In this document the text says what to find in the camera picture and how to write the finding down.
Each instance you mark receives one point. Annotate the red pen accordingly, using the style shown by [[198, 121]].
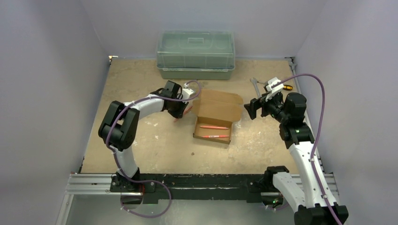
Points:
[[215, 136], [213, 127], [187, 110]]

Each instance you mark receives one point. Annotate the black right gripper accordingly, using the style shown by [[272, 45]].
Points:
[[262, 105]]

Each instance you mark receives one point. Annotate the brown cardboard box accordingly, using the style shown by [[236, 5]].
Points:
[[216, 108]]

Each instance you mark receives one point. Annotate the silver open-end wrench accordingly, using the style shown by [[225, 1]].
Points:
[[255, 84]]

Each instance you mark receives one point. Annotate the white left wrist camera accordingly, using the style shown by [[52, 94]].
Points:
[[187, 92]]

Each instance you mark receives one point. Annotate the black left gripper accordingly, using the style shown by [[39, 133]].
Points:
[[179, 114]]

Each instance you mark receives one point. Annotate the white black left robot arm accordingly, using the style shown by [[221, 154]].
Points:
[[119, 126]]

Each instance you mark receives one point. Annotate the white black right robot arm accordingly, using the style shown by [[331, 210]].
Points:
[[313, 203]]

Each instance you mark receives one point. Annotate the green clear-lid plastic toolbox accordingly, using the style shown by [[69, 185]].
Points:
[[196, 54]]

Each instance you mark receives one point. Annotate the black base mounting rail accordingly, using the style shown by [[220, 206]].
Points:
[[251, 188]]

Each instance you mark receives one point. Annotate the aluminium frame extrusion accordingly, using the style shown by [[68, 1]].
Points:
[[100, 184]]

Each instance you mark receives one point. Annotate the black yellow handled screwdriver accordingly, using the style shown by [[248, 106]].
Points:
[[287, 87]]

